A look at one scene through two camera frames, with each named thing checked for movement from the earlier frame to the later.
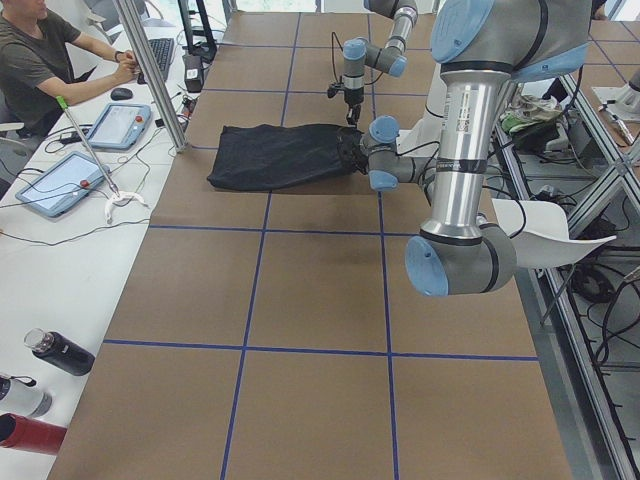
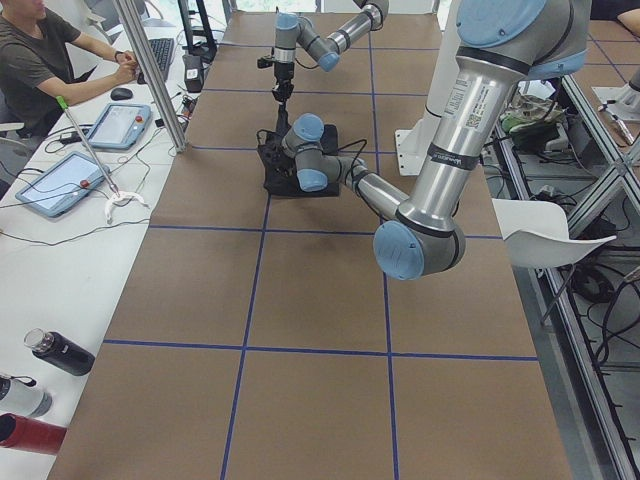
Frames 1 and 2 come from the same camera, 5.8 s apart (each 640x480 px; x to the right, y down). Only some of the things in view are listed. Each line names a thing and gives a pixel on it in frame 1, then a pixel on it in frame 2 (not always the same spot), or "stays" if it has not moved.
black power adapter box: x=193 y=72 stays
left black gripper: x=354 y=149 -> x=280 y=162
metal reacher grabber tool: x=63 y=101 stays
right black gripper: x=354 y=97 -> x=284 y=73
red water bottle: x=30 y=435 stays
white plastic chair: x=541 y=232 stays
